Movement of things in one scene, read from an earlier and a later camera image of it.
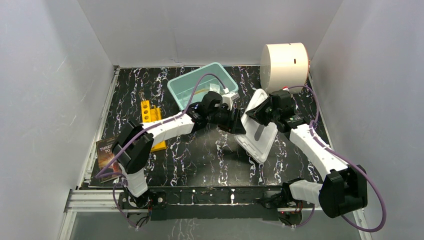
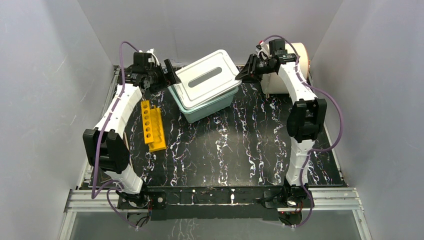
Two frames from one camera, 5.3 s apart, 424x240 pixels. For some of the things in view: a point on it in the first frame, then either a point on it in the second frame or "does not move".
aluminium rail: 108,200 does not move
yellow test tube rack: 150,113 does not move
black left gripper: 230,119 -> 164,76
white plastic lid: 259,138 -> 205,78
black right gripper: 256,114 -> 248,75
